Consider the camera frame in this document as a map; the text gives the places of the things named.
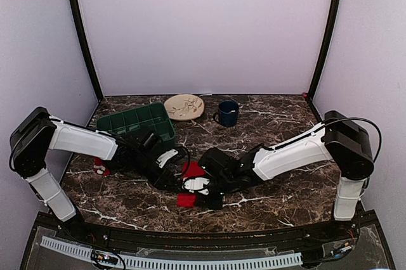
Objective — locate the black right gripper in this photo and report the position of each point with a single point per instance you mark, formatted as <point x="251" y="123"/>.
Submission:
<point x="216" y="204"/>

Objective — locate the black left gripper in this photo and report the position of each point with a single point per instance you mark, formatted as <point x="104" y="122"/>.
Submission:
<point x="160" y="180"/>

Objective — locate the red sock with white pattern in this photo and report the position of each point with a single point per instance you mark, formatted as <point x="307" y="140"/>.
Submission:
<point x="189" y="200"/>

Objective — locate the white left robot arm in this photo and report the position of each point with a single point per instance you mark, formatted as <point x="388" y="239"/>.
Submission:
<point x="41" y="132"/>

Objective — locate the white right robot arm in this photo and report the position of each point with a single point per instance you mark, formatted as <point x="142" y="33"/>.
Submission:
<point x="337" y="138"/>

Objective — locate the red white rolled sock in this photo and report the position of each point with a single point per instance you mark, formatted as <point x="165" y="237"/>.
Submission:
<point x="100" y="167"/>

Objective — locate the green plastic divided crate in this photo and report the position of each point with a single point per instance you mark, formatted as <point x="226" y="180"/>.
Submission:
<point x="153" y="117"/>

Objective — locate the dark blue enamel mug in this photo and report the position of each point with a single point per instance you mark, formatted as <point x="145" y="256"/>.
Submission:
<point x="227" y="113"/>

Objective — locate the beige floral ceramic plate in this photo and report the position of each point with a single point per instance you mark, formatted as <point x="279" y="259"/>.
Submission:
<point x="184" y="107"/>

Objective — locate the left circuit board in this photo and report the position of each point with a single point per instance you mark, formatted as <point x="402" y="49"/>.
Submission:
<point x="102" y="258"/>

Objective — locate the circuit board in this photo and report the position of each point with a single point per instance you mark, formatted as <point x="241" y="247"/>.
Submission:
<point x="343" y="249"/>
<point x="102" y="258"/>

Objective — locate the right circuit board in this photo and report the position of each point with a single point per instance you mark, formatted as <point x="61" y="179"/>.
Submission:
<point x="343" y="249"/>

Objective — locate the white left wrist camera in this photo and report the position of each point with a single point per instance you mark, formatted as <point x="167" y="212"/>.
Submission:
<point x="165" y="157"/>

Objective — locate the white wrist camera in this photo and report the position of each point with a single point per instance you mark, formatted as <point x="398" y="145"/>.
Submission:
<point x="196" y="185"/>
<point x="165" y="157"/>

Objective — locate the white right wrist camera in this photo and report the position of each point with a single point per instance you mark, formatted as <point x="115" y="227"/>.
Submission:
<point x="196" y="185"/>

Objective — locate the white slotted cable duct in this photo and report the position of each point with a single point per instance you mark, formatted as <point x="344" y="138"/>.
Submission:
<point x="154" y="259"/>

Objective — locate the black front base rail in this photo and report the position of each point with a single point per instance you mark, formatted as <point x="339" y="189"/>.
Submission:
<point x="314" y="242"/>

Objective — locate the black left frame post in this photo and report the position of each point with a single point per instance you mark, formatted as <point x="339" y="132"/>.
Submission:
<point x="85" y="50"/>

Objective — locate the black frame post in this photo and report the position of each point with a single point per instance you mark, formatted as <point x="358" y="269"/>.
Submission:
<point x="324" y="49"/>
<point x="85" y="50"/>

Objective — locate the black right frame post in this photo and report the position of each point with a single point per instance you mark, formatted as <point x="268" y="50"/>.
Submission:
<point x="324" y="49"/>

